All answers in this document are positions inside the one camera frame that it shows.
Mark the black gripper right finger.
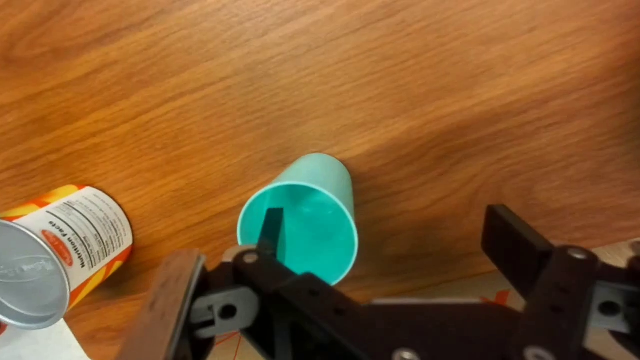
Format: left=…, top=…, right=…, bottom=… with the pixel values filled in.
left=480, top=204, right=604, bottom=360

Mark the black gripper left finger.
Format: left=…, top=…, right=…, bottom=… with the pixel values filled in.
left=201, top=207, right=376, bottom=360

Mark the teal plastic cup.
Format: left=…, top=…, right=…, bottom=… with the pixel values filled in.
left=235, top=152, right=360, bottom=289

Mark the orange and white tin can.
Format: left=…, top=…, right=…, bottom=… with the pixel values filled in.
left=0, top=183, right=136, bottom=332

